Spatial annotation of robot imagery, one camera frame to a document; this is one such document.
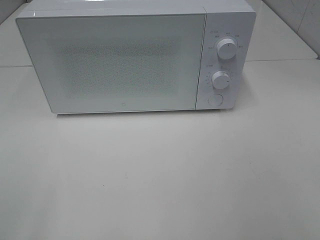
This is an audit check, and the upper white power knob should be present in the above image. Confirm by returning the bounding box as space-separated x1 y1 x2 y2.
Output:
216 37 238 60

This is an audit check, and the white microwave door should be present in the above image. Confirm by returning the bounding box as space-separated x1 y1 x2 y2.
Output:
16 14 205 114

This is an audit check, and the white microwave oven body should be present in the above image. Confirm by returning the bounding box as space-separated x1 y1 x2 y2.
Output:
15 0 256 113

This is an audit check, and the round white door button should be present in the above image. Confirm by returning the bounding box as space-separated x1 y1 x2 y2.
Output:
207 94 224 106

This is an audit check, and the white timer knob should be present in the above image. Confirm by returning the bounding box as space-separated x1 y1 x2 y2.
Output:
211 71 231 90

